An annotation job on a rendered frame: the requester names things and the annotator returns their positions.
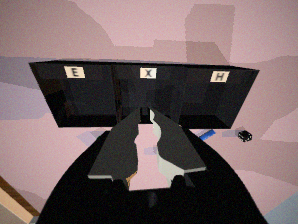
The black rack of bins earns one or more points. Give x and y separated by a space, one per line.
101 94

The black die with white pips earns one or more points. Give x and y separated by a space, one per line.
245 136

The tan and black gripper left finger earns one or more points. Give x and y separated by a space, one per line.
112 156

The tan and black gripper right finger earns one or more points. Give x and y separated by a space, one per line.
181 152

